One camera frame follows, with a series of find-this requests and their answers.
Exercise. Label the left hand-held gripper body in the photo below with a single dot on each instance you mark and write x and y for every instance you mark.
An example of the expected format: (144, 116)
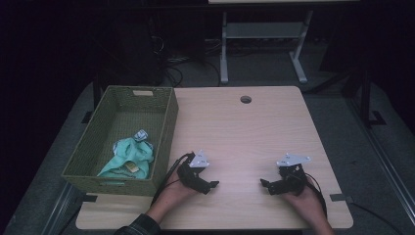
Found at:
(189, 174)

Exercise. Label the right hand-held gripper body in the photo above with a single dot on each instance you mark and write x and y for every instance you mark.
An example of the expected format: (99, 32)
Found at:
(292, 179)

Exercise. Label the mint green garment striped trim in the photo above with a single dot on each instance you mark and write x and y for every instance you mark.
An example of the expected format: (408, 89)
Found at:
(133, 153)

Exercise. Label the green woven basket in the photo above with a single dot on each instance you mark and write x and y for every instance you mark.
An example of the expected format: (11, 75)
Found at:
(130, 124)

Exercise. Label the person's left hand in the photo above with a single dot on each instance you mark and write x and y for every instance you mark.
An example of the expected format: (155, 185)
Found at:
(173, 196)

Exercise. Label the person's right hand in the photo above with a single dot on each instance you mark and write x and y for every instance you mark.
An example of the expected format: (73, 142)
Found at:
(303, 204)

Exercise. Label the grey tape piece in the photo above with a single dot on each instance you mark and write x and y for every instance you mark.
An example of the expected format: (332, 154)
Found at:
(337, 197)

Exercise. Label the black tape piece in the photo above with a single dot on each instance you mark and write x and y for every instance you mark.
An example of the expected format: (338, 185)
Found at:
(89, 198)
(87, 117)

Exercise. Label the black metal stand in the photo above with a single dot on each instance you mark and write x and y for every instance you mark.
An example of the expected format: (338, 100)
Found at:
(366, 98)

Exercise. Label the white metal stand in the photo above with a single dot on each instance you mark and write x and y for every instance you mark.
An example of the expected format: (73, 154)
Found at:
(261, 30)

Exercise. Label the aluminium floor rail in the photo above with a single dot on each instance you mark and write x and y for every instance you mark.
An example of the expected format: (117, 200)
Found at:
(62, 205)
(391, 176)

